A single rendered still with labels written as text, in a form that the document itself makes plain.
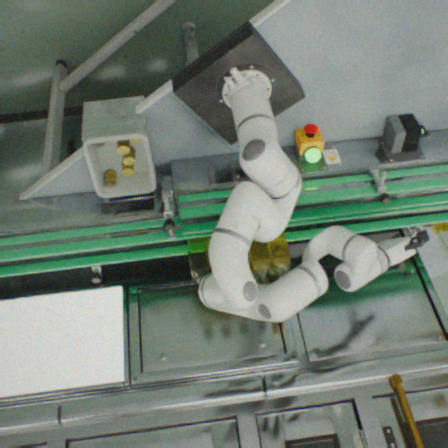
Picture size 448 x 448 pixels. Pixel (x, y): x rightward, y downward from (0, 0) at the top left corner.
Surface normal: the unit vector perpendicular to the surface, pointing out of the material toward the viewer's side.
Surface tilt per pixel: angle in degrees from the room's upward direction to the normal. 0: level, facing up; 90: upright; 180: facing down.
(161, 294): 90
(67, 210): 90
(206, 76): 1
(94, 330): 90
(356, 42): 0
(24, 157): 90
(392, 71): 0
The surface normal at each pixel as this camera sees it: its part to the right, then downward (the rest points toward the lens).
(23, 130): -0.03, -0.63
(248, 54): 0.13, 0.78
